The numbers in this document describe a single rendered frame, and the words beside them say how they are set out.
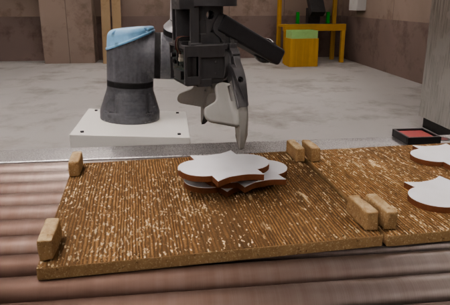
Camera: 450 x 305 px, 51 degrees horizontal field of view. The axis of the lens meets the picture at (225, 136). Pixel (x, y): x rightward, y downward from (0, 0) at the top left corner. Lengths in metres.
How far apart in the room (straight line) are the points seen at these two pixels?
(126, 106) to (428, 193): 0.72
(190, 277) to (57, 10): 9.63
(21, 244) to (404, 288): 0.46
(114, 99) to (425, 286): 0.85
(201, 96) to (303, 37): 8.49
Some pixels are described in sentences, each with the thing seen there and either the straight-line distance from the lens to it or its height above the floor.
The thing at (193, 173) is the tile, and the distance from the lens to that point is 0.68.
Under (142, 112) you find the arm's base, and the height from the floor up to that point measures 0.95.
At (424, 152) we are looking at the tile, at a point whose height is 0.95.
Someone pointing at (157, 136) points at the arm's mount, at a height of 0.92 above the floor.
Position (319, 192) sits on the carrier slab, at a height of 0.94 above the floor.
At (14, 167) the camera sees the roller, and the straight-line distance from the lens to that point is 0.96.
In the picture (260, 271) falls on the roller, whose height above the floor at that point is 0.92.
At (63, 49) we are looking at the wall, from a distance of 10.12.
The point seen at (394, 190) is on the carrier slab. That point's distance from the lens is 0.77.
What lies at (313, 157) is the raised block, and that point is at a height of 0.94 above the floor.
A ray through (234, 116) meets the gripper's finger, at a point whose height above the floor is 1.07.
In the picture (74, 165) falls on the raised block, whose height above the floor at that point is 0.96.
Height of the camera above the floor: 1.22
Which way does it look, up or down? 16 degrees down
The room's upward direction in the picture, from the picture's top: straight up
